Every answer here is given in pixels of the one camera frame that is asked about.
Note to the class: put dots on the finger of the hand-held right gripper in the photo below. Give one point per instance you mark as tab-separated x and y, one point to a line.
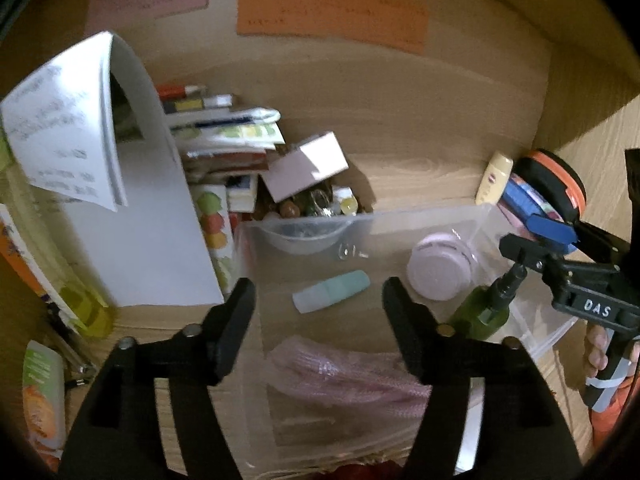
525	250
550	232

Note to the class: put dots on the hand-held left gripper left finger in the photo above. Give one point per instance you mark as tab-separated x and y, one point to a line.
240	320

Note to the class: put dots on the pink mesh bag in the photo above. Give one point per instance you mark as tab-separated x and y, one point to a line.
340	375

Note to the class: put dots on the pile of small trinkets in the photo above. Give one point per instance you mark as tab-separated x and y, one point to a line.
300	205

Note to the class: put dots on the blue striped packet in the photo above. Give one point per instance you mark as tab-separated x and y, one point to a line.
520	197

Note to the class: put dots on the orange black round container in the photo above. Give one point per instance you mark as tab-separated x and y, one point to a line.
555	175

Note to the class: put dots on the fruit print packet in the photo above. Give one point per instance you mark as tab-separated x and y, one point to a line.
217	230

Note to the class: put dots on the small teal bottle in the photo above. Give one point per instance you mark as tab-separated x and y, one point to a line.
330	290

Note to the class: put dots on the small pink box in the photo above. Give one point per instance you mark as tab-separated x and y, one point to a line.
310	160

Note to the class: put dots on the small clear trinket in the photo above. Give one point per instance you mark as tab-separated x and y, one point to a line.
350	251

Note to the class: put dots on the clear plastic bowl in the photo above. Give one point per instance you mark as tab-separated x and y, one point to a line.
305	240

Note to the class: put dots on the yellow-green clear spray bottle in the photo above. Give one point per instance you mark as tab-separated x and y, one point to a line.
85	305

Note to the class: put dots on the green spray bottle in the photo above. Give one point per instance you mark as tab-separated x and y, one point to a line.
480	310

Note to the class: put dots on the person's right hand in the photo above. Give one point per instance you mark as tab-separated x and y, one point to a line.
596	350

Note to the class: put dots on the wooden desktop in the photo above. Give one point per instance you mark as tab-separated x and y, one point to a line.
150	320

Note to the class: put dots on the white printed paper booklet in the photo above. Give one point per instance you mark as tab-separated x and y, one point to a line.
60	125

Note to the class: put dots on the stack of boxes and packets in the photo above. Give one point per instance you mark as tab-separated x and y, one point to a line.
225	135

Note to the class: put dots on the black pen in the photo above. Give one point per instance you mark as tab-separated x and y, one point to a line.
70	350

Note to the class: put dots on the person's right forearm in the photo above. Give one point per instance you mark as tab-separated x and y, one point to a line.
620	410

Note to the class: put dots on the green snack packet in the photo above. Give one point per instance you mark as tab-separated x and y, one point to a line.
45	400

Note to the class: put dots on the pink round jar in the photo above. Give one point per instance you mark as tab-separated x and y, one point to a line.
437	270

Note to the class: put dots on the pale yellow tube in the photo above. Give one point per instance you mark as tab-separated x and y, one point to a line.
494	177

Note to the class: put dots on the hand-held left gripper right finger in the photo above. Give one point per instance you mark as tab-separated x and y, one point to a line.
400	320

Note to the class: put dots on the orange paper note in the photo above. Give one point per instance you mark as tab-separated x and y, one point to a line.
330	15

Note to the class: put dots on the clear plastic bin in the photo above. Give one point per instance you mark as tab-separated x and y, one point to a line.
320	330

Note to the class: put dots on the orange sunscreen tube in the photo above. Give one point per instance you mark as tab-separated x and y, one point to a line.
25	265

